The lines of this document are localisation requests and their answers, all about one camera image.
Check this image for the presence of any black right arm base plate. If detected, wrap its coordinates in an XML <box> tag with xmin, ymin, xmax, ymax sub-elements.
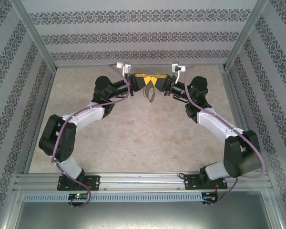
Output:
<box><xmin>184</xmin><ymin>175</ymin><xmax>228</xmax><ymax>191</ymax></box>

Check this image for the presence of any aluminium frame post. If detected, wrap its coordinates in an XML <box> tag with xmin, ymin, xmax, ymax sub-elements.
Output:
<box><xmin>224</xmin><ymin>0</ymin><xmax>269</xmax><ymax>71</ymax></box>
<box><xmin>13</xmin><ymin>0</ymin><xmax>58</xmax><ymax>71</ymax></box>

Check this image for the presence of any grey sheet metal panel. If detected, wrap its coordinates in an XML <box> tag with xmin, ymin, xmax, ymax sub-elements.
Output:
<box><xmin>14</xmin><ymin>201</ymin><xmax>282</xmax><ymax>229</ymax></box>

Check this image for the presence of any aluminium table edge rail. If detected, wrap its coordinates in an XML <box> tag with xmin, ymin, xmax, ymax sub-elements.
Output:
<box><xmin>219</xmin><ymin>65</ymin><xmax>269</xmax><ymax>172</ymax></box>
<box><xmin>23</xmin><ymin>68</ymin><xmax>57</xmax><ymax>174</ymax></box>

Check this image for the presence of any silver keyring with chain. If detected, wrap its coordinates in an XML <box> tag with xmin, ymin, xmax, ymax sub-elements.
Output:
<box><xmin>141</xmin><ymin>86</ymin><xmax>157</xmax><ymax>104</ymax></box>

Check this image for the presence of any long aluminium base rail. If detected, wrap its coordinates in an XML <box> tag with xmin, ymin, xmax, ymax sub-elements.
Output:
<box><xmin>14</xmin><ymin>173</ymin><xmax>274</xmax><ymax>191</ymax></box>

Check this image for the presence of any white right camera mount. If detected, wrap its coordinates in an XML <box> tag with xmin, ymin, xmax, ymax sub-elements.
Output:
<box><xmin>174</xmin><ymin>65</ymin><xmax>187</xmax><ymax>84</ymax></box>

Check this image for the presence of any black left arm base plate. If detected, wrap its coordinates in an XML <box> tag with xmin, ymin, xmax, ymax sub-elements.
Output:
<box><xmin>57</xmin><ymin>175</ymin><xmax>101</xmax><ymax>191</ymax></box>

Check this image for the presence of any grey slotted cable duct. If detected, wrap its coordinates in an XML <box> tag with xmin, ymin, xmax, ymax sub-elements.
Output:
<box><xmin>22</xmin><ymin>192</ymin><xmax>203</xmax><ymax>202</ymax></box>

